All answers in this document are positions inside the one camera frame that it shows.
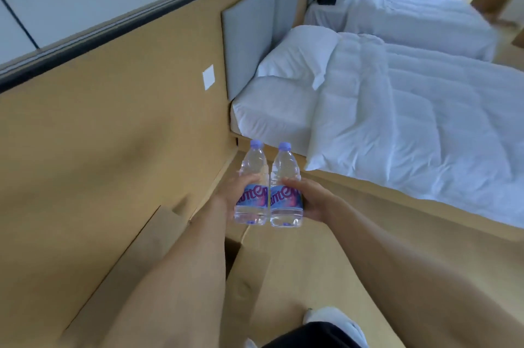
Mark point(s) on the person's right hand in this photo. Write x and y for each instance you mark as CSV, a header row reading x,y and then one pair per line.
x,y
319,202

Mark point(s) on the person's left hand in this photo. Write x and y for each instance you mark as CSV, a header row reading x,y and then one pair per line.
x,y
229,194

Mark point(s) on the purple cap water bottle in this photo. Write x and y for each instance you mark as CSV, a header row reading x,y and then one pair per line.
x,y
285,165
254,161

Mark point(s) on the brown cardboard box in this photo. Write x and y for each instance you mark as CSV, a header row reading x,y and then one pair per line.
x,y
307,278

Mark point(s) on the person's right forearm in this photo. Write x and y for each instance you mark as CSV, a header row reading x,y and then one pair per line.
x,y
421,286

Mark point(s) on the person's left forearm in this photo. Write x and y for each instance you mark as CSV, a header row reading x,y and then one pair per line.
x,y
176,290

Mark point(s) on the light denim shorts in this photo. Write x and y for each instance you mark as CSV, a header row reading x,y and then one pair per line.
x,y
335,319

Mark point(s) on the white bed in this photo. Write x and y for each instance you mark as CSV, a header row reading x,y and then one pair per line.
x,y
417,16
409,114

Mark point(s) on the black t-shirt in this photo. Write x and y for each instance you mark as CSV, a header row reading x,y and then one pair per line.
x,y
311,337

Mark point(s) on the white sneaker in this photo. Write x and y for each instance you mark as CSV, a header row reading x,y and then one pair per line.
x,y
250,343

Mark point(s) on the white pillow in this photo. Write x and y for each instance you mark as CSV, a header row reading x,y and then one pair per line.
x,y
294,52

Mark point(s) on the white wall switch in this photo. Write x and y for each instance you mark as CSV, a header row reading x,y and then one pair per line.
x,y
208,77

